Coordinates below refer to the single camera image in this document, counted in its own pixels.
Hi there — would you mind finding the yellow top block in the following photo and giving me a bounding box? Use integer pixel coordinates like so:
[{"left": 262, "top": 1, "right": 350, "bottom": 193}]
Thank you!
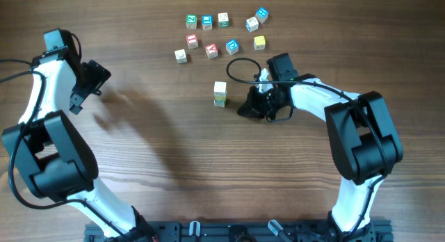
[{"left": 254, "top": 35, "right": 266, "bottom": 50}]

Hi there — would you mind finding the yellow sided picture block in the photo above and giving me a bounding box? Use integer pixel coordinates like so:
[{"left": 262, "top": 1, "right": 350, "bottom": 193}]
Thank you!
[{"left": 214, "top": 95, "right": 227, "bottom": 102}]

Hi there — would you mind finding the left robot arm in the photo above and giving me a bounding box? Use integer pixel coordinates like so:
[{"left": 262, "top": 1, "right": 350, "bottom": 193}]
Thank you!
[{"left": 1, "top": 29, "right": 159, "bottom": 241}]

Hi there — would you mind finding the blue D block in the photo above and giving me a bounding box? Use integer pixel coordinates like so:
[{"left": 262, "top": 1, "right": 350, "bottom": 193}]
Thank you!
[{"left": 226, "top": 39, "right": 239, "bottom": 55}]

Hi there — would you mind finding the red A block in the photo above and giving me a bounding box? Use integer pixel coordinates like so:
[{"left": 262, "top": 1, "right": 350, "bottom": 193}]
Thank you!
[{"left": 205, "top": 43, "right": 218, "bottom": 59}]

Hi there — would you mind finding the white block blue side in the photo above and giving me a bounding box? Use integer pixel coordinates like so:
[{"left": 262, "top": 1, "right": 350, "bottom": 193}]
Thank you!
[{"left": 245, "top": 17, "right": 259, "bottom": 33}]

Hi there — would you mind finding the blue block far right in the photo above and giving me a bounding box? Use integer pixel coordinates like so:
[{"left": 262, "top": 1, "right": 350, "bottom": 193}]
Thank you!
[{"left": 255, "top": 7, "right": 269, "bottom": 24}]

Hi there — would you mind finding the plain block red side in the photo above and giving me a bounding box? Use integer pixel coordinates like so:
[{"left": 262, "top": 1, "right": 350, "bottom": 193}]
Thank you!
[{"left": 175, "top": 49, "right": 188, "bottom": 64}]

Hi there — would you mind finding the plain block green side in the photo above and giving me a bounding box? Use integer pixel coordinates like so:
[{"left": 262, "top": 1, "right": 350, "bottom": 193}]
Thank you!
[{"left": 218, "top": 13, "right": 229, "bottom": 28}]

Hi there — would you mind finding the red top block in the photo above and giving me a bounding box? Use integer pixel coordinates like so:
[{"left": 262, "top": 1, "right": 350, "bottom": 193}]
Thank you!
[{"left": 186, "top": 34, "right": 199, "bottom": 49}]

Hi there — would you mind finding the blue top block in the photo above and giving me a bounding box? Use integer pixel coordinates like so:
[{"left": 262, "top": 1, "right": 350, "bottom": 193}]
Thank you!
[{"left": 202, "top": 15, "right": 213, "bottom": 30}]

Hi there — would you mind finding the green N block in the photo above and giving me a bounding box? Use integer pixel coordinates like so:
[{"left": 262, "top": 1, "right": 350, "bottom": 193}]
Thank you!
[{"left": 186, "top": 14, "right": 197, "bottom": 29}]

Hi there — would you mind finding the right camera cable black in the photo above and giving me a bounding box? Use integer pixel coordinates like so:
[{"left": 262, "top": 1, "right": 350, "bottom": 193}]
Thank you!
[{"left": 225, "top": 57, "right": 390, "bottom": 242}]

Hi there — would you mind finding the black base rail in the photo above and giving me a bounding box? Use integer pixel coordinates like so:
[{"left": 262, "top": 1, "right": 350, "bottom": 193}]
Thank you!
[{"left": 83, "top": 220, "right": 394, "bottom": 242}]

